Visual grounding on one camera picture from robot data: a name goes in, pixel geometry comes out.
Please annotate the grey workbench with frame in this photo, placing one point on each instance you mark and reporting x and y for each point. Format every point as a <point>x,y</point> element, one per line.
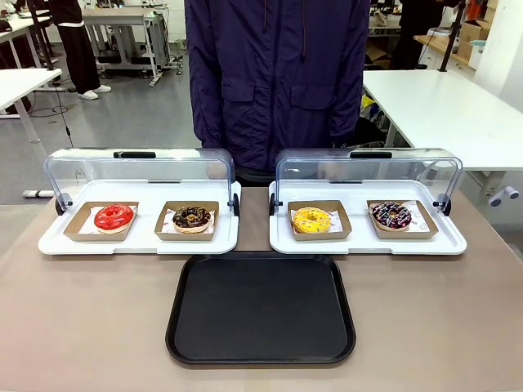
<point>122,24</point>

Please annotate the wooden workbench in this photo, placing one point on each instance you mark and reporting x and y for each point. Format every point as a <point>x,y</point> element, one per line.
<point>439,47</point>

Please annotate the person in navy jacket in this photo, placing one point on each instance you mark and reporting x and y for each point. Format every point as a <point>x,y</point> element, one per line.
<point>278,81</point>

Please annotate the person in dark clothes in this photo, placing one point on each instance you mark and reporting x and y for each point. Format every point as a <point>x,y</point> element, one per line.
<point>417,32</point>

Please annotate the black tripod stand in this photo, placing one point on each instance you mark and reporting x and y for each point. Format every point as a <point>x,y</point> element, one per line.
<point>453,32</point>

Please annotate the clear display case lid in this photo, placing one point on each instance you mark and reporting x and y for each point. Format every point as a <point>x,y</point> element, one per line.
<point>139,167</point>
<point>367,167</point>

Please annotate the dark drizzled donut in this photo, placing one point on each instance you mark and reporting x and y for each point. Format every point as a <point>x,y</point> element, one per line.
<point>391,215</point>

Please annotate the white display tray base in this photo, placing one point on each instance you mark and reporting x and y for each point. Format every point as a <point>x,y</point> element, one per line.
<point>367,247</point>
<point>139,247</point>

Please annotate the black plastic serving tray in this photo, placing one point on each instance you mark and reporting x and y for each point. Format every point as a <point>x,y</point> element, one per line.
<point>261,310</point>

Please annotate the white desk with legs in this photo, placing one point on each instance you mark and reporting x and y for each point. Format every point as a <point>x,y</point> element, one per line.
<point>20,85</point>

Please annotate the cardboard box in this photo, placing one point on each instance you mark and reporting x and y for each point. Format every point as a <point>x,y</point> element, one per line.
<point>474,36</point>

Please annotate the chocolate donut with nuts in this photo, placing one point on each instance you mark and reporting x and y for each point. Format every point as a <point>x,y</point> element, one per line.
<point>192,219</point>

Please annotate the yellow glazed sprinkled donut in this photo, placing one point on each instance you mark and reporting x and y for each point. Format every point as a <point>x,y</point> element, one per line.
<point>312,219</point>

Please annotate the red glazed donut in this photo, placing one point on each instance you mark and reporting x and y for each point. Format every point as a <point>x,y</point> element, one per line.
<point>114,218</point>

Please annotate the person in black clothes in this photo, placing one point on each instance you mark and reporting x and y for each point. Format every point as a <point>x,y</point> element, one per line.
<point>77,49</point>

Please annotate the brown cardboard donut tray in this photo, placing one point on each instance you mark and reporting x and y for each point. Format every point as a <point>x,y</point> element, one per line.
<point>75,228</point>
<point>163,236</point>
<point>345,232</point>
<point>429,230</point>

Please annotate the large white table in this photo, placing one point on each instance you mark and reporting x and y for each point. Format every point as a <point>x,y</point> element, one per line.
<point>449,114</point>

